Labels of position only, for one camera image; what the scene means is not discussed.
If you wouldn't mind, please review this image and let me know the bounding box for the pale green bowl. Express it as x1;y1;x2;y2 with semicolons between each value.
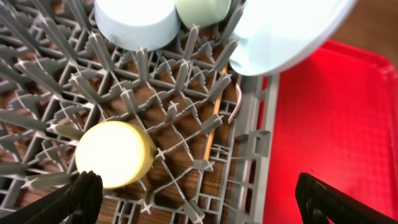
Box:
174;0;232;28

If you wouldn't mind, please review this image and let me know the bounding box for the white round plate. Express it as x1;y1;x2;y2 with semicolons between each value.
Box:
229;0;356;76

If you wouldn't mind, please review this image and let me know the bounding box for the red plastic tray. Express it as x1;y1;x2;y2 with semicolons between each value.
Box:
263;41;397;223

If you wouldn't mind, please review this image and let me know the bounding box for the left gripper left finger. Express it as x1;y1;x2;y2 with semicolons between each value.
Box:
1;171;103;224

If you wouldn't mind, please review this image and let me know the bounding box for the grey dishwasher rack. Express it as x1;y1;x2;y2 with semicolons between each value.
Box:
1;1;279;223

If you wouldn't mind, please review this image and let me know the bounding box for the yellow plastic cup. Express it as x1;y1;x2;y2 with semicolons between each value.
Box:
75;121;156;189

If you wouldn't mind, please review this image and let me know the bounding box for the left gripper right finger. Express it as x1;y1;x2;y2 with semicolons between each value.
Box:
295;172;397;224

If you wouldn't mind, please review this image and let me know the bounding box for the wooden chopstick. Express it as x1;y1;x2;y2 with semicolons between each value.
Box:
203;63;228;160

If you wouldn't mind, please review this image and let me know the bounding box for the pale blue bowl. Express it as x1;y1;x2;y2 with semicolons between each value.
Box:
94;0;181;51

